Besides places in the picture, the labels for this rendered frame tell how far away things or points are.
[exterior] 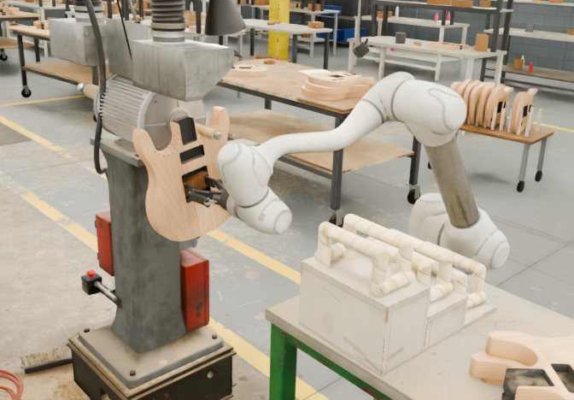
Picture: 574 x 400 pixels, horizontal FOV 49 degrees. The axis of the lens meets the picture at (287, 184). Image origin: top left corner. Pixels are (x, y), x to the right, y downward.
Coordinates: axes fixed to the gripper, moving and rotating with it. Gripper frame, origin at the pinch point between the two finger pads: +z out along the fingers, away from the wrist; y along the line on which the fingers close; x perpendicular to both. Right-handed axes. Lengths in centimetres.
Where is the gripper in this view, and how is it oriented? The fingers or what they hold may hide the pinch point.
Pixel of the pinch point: (197, 184)
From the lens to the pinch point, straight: 203.7
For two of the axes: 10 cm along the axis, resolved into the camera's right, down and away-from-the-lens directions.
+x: -1.0, -9.0, -4.2
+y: 7.3, -3.5, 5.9
